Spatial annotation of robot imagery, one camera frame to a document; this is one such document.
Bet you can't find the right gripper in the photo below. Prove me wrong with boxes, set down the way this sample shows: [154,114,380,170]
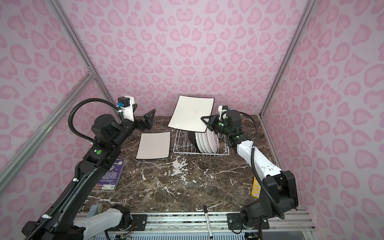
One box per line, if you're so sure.
[201,114,234,137]

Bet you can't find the square white plate round well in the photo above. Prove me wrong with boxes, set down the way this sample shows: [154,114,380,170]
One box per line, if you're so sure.
[168,95,215,133]

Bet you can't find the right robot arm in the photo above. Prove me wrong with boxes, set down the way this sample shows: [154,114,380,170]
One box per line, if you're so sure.
[201,109,299,232]

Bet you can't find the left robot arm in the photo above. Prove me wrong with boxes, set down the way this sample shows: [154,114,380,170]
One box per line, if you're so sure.
[22,110,156,240]

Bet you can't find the dark brown square plate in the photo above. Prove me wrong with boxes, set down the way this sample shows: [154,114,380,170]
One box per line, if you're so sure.
[188,132,200,153]

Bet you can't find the purple book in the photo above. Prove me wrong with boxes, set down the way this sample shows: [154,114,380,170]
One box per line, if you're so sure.
[92,159,126,192]

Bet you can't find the yellow calculator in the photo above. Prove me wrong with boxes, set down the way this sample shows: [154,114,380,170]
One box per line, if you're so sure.
[252,177,261,199]

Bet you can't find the black marker pen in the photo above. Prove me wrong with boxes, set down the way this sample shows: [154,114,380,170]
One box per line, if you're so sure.
[203,205,214,240]

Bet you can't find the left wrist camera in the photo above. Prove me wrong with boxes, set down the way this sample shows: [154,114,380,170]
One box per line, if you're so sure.
[117,96,135,122]

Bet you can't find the white wire dish rack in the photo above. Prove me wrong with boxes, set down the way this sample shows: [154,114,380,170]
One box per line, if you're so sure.
[173,129,230,156]

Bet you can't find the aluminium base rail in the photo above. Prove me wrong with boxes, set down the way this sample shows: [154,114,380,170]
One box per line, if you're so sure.
[55,210,319,240]

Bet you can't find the grey box on rail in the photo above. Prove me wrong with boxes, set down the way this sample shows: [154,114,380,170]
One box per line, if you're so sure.
[87,204,103,218]

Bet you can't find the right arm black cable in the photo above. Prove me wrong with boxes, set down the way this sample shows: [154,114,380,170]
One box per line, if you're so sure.
[236,111,286,220]

